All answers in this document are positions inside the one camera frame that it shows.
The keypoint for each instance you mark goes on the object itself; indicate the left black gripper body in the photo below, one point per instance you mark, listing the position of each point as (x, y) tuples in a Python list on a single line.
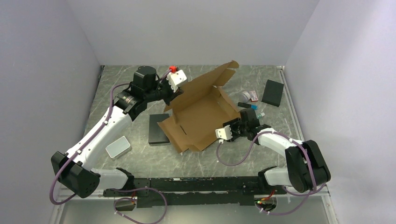
[(162, 91)]

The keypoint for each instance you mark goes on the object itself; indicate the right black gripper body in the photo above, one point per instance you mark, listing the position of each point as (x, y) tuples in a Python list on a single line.
[(238, 129)]

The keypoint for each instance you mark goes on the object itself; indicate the brown cardboard box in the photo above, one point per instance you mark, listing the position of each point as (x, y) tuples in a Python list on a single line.
[(202, 108)]

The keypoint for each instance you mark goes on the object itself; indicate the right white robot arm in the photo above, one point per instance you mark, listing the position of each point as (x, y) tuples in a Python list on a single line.
[(305, 169)]

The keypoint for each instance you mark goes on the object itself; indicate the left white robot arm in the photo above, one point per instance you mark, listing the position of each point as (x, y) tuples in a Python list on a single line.
[(75, 168)]

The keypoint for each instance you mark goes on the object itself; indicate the small red white card box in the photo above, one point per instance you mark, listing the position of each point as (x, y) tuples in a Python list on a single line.
[(253, 96)]

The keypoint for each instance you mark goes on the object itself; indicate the black square box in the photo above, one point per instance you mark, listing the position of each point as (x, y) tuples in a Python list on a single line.
[(273, 93)]

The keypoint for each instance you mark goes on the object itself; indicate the white green glue stick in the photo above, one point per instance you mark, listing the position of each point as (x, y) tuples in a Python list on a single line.
[(260, 115)]

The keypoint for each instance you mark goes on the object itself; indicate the black blue marker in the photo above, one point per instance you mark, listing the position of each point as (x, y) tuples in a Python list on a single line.
[(246, 105)]

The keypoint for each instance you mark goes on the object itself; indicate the black rectangular block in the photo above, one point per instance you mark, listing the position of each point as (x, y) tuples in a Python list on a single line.
[(156, 136)]

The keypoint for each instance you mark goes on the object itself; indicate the silver metal tin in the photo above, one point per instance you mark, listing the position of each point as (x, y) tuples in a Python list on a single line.
[(118, 147)]

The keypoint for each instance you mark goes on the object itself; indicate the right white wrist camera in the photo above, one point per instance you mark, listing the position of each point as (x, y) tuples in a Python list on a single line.
[(222, 135)]

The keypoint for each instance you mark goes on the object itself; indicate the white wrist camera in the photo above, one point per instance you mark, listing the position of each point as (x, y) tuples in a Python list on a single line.
[(176, 78), (222, 135)]

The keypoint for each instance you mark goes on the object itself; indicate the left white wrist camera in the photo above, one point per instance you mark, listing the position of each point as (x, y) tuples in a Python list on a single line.
[(176, 78)]

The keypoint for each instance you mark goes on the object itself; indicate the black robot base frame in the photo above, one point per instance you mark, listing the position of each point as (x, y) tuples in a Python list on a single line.
[(241, 190)]

